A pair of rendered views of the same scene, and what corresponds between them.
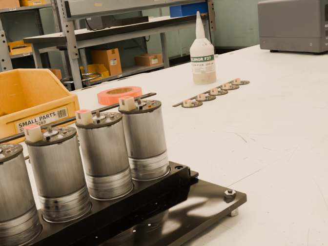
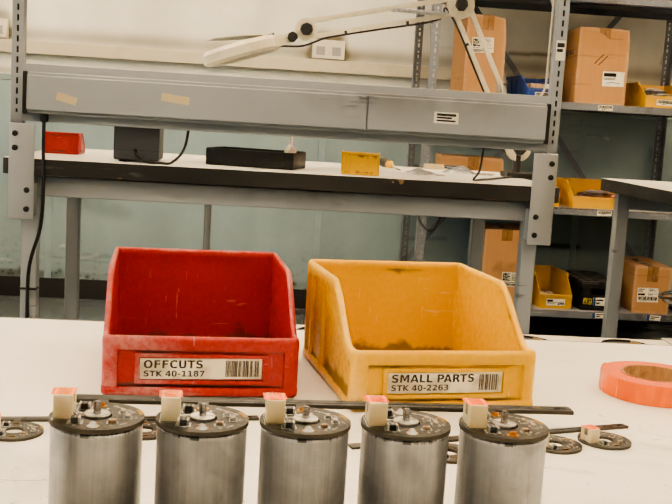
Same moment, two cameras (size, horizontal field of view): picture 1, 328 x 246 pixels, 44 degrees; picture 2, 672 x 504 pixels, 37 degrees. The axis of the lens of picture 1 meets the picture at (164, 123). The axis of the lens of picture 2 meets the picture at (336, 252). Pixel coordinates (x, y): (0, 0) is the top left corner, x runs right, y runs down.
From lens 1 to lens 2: 0.10 m
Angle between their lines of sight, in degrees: 33
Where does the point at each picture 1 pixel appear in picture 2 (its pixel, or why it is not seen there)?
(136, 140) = (468, 491)
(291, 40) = not seen: outside the picture
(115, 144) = (411, 481)
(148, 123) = (496, 466)
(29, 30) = (630, 162)
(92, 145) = (370, 466)
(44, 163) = (271, 464)
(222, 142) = not seen: outside the picture
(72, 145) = (324, 453)
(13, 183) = (205, 476)
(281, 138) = not seen: outside the picture
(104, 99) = (609, 382)
